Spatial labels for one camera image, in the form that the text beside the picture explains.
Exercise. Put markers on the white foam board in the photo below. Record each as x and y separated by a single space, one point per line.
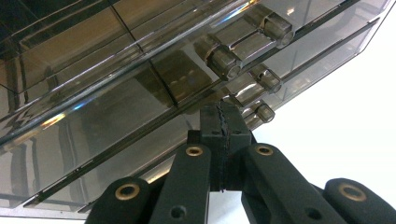
336 124

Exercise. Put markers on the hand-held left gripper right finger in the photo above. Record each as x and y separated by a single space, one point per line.
238 133

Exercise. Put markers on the smoky transparent drawer box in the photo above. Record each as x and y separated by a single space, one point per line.
109 93

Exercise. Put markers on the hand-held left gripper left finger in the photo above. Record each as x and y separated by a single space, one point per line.
211 137

